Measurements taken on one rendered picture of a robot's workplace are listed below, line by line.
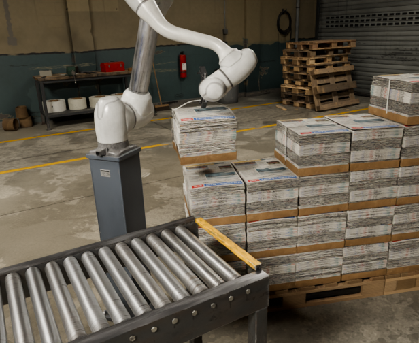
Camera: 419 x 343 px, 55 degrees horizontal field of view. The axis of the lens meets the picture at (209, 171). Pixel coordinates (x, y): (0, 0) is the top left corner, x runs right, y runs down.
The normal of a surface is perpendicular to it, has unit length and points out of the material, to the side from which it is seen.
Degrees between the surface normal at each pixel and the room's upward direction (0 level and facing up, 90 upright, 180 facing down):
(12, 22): 90
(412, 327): 0
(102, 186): 90
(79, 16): 90
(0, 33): 90
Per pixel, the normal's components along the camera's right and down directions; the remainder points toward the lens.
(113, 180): -0.40, 0.32
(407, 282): 0.18, 0.33
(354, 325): -0.04, -0.94
